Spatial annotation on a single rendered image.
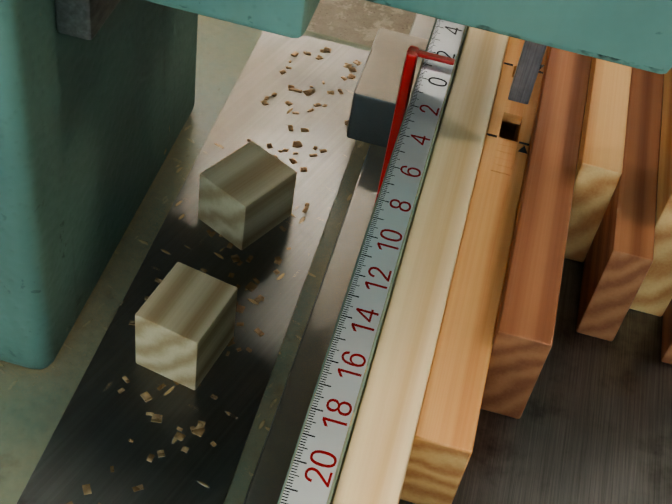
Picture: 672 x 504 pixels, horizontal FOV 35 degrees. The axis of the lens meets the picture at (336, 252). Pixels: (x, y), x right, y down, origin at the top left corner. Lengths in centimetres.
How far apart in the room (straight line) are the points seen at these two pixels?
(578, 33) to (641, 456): 16
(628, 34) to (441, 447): 17
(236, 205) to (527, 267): 21
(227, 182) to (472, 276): 21
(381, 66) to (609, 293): 26
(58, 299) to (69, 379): 4
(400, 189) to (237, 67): 32
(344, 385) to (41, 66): 17
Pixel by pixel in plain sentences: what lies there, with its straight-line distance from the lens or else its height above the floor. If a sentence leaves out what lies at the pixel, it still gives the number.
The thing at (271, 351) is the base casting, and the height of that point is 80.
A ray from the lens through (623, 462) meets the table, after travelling 43.
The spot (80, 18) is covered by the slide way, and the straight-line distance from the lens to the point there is 43.
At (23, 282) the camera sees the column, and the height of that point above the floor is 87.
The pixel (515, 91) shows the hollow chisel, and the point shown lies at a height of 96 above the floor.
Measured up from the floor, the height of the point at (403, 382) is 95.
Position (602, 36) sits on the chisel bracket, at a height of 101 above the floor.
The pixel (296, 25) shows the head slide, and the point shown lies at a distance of 40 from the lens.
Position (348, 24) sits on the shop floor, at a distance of 217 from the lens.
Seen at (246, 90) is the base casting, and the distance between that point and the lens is 70.
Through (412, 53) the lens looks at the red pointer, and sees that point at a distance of 48.
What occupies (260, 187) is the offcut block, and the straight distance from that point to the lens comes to 58.
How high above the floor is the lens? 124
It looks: 47 degrees down
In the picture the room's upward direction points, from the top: 10 degrees clockwise
